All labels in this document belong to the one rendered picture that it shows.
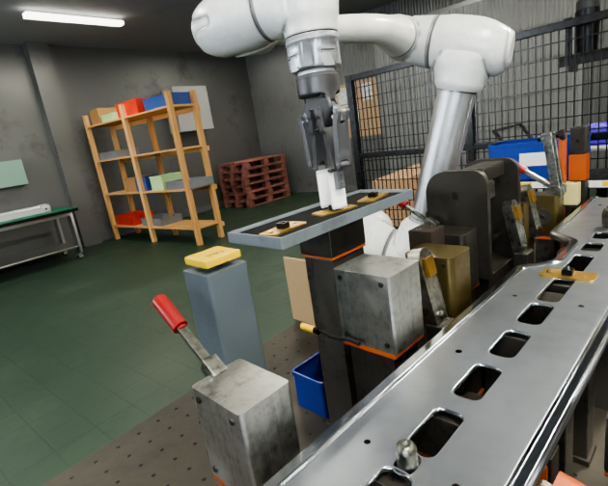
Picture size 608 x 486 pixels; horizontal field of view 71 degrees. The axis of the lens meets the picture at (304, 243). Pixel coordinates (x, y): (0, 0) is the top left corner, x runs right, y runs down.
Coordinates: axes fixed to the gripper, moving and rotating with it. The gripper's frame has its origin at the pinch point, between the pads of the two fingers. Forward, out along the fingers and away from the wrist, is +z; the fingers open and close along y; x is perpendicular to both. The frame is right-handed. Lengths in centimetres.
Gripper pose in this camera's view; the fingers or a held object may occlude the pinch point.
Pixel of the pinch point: (331, 189)
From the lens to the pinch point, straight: 78.7
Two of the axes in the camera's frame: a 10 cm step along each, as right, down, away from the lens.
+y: 5.1, 1.5, -8.5
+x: 8.5, -2.5, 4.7
